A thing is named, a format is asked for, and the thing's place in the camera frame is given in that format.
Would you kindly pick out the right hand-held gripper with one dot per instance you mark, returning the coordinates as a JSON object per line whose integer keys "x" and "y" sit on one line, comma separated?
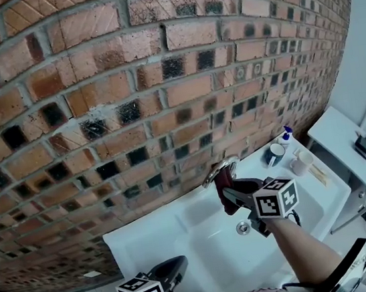
{"x": 275, "y": 200}

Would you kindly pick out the dark red cloth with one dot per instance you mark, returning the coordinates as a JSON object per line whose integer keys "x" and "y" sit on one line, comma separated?
{"x": 223, "y": 183}

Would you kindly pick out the chrome faucet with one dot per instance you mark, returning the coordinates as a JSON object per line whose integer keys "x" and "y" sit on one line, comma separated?
{"x": 215, "y": 171}

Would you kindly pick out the person's right forearm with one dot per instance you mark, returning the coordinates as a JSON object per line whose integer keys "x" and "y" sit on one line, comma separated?
{"x": 302, "y": 250}

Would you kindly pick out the metal sink drain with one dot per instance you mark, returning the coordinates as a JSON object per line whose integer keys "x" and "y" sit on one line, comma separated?
{"x": 242, "y": 227}

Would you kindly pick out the dark blue mug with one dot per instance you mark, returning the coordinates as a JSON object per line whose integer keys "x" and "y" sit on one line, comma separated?
{"x": 275, "y": 155}

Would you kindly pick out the white ceramic sink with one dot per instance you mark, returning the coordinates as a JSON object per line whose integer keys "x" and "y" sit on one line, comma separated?
{"x": 211, "y": 249}

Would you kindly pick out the white mug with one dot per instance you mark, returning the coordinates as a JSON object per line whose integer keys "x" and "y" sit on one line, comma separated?
{"x": 303, "y": 160}

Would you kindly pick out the white spray bottle blue nozzle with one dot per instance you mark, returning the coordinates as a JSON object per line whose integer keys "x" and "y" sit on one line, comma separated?
{"x": 286, "y": 137}

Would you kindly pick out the pale wooden comb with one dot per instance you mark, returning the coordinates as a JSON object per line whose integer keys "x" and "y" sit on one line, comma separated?
{"x": 319, "y": 176}

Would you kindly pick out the white side shelf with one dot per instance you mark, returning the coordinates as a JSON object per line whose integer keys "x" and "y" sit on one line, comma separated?
{"x": 335, "y": 134}

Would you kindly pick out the small white wall tag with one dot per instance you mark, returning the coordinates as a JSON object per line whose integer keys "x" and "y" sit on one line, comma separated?
{"x": 92, "y": 274}

